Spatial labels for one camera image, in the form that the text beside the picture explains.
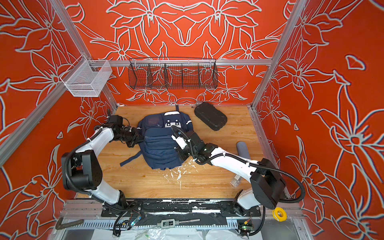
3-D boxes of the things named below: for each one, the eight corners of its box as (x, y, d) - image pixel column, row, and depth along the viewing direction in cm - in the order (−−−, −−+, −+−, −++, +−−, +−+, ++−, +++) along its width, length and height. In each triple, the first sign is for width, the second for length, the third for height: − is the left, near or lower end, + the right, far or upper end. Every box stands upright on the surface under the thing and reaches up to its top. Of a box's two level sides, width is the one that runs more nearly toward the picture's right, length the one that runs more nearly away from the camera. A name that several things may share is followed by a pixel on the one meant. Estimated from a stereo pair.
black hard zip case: (215, 133, 103) (216, 128, 99) (192, 113, 116) (192, 107, 112) (228, 123, 109) (229, 118, 104) (205, 105, 122) (205, 100, 117)
